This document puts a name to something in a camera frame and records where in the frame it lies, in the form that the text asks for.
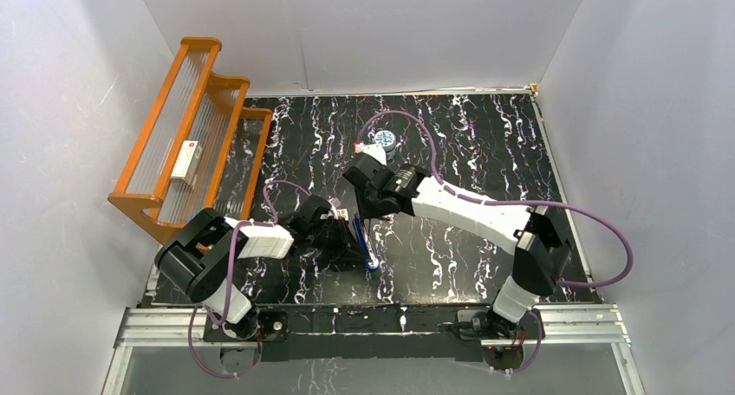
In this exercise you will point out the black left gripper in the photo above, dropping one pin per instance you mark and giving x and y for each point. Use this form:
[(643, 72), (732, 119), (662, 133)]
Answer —
[(342, 241)]

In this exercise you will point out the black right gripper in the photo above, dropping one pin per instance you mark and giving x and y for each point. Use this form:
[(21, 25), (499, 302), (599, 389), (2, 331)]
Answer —
[(366, 210)]

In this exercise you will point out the blue black stapler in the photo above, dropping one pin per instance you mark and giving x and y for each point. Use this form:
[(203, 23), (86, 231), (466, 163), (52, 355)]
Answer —
[(362, 231)]

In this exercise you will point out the red white staples box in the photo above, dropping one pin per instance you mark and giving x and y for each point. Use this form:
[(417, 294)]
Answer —
[(342, 214)]

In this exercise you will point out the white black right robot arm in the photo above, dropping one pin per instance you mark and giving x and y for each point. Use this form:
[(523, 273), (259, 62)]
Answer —
[(529, 233)]

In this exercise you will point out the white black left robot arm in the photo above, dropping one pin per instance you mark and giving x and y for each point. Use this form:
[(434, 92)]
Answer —
[(200, 259)]

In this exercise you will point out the blue white round tin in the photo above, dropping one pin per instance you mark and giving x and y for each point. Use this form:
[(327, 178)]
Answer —
[(388, 141)]

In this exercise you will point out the orange wooden tiered shelf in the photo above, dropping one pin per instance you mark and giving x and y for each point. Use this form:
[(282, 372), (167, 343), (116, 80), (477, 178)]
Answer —
[(194, 103)]

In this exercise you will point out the white red box on shelf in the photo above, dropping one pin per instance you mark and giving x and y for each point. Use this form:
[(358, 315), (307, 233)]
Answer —
[(186, 164)]

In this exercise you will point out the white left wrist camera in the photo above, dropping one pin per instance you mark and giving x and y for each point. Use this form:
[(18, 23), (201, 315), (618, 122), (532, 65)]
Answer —
[(334, 205)]

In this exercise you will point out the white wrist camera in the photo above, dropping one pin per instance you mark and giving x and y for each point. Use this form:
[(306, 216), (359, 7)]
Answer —
[(334, 205), (375, 151)]

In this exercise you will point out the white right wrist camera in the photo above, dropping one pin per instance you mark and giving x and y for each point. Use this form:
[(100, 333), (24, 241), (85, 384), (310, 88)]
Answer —
[(375, 151)]

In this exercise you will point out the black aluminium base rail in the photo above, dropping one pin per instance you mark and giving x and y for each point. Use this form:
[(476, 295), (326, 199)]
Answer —
[(383, 331)]

